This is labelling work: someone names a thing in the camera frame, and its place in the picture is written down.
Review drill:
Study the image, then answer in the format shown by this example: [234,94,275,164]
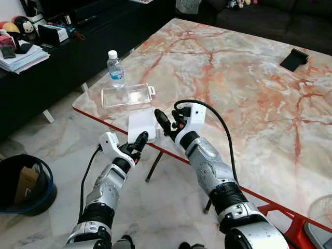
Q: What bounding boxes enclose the white mesh fan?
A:
[307,195,332,249]

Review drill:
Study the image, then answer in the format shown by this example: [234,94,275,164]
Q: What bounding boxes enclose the Mickey Mouse plush toy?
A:
[13,16,40,43]

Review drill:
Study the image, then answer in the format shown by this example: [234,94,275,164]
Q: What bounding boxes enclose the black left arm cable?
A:
[77,145,102,225]

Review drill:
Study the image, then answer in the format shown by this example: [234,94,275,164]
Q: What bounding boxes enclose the red metal table frame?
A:
[257,203,325,249]

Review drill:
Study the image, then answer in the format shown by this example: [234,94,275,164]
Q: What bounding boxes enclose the thin black table leg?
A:
[145,150,164,183]

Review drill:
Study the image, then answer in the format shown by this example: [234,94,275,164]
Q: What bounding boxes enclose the brown cardboard piece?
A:
[15,166,40,204]

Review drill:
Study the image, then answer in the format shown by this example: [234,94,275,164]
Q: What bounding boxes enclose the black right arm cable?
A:
[173,100,240,185]

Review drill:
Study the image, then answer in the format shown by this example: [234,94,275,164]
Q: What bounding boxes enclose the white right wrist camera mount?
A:
[179,103,209,136]

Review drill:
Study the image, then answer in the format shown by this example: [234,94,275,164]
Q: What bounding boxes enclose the clear plastic water bottle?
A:
[107,50,126,89]

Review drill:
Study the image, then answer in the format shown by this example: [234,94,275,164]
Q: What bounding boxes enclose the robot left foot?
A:
[111,236,136,249]

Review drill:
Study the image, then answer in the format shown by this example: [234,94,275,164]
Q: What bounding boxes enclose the black TV cabinet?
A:
[0,0,177,142]

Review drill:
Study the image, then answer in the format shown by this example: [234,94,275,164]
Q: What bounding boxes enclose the clear plastic packaging box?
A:
[101,84,157,110]

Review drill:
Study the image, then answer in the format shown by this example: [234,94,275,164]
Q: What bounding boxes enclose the black folded stand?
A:
[280,48,309,73]

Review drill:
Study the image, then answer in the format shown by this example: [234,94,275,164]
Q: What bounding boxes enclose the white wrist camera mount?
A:
[99,132,124,158]
[179,103,209,136]

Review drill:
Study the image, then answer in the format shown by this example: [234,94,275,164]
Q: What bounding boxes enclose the stack of papers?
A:
[0,44,50,75]

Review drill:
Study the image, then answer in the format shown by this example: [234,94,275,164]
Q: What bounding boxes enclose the black box with white label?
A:
[38,23,70,46]

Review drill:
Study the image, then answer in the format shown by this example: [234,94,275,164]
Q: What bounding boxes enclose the small plush toys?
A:
[227,0,258,10]

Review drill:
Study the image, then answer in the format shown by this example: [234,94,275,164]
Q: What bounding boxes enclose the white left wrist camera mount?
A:
[99,132,124,158]

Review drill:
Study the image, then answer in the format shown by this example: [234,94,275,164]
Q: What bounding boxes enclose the pink and grey small box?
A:
[0,32,17,59]

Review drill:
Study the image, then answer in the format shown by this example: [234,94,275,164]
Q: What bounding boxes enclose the black phone stand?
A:
[15,38,35,54]

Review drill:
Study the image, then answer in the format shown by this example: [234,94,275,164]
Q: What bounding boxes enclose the black rubbish bin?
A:
[0,154,58,216]

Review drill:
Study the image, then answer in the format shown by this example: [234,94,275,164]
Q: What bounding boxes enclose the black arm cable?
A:
[77,145,102,225]
[173,100,240,185]

